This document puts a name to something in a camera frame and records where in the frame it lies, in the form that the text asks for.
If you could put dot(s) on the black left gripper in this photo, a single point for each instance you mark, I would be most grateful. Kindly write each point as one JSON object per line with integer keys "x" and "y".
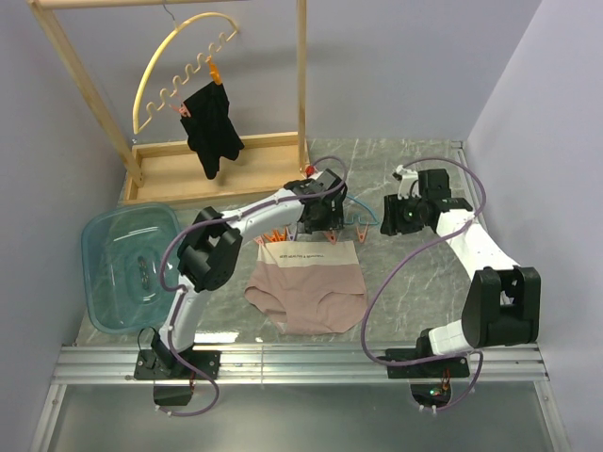
{"x": 334, "y": 221}

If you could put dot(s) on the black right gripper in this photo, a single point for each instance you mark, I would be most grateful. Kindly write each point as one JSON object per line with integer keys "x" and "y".
{"x": 393, "y": 206}

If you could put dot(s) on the pink and cream underwear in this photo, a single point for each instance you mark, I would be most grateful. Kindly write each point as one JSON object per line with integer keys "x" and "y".
{"x": 308, "y": 288}

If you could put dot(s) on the blue wavy hanger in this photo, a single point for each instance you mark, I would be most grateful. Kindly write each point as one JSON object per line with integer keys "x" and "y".
{"x": 359, "y": 213}

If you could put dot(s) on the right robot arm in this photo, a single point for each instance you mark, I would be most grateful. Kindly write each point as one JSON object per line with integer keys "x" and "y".
{"x": 502, "y": 307}

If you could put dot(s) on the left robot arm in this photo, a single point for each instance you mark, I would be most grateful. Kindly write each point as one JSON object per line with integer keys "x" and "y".
{"x": 208, "y": 250}

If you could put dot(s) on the black underwear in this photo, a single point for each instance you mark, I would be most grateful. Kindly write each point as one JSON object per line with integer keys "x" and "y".
{"x": 210, "y": 132}

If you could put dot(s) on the pink clip on yellow hanger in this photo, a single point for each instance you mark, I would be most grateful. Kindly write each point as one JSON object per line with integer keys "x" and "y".
{"x": 182, "y": 110}

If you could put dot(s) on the orange clip on yellow hanger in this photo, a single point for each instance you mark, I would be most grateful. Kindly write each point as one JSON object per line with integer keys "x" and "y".
{"x": 214, "y": 71}

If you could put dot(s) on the yellow wavy hanger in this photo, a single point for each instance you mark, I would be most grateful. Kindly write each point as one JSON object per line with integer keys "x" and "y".
{"x": 142, "y": 114}

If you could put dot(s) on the wooden hanging rack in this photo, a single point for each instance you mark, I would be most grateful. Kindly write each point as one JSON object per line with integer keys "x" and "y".
{"x": 163, "y": 171}

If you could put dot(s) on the clear blue plastic basin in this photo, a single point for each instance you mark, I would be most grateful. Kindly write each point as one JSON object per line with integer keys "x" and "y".
{"x": 121, "y": 256}

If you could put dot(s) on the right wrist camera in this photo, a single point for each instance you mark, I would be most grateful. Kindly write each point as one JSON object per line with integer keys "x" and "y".
{"x": 407, "y": 179}

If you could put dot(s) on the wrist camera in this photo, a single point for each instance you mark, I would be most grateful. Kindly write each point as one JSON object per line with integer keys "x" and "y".
{"x": 407, "y": 179}
{"x": 312, "y": 173}

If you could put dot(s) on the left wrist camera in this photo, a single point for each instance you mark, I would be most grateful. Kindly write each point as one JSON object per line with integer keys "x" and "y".
{"x": 312, "y": 173}

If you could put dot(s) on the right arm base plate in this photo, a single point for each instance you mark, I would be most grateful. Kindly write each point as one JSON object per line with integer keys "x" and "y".
{"x": 451, "y": 367}

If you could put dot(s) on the aluminium rail frame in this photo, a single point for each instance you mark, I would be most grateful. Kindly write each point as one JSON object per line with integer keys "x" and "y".
{"x": 318, "y": 396}

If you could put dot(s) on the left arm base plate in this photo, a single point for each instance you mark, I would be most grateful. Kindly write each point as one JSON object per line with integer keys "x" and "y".
{"x": 150, "y": 367}

